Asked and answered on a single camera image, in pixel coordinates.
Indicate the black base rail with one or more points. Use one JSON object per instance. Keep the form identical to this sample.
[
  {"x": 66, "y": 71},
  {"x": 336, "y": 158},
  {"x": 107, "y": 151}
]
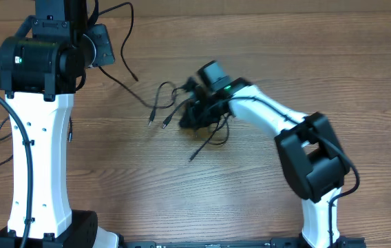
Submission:
[{"x": 291, "y": 242}]

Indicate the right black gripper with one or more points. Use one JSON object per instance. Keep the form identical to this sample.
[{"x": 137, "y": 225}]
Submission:
[{"x": 197, "y": 120}]

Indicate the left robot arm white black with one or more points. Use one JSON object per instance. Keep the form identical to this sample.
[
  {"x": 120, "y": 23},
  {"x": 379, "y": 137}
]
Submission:
[{"x": 40, "y": 68}]

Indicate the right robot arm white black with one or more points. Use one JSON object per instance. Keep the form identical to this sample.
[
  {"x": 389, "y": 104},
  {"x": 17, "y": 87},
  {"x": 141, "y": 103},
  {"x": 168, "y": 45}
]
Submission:
[{"x": 312, "y": 160}]

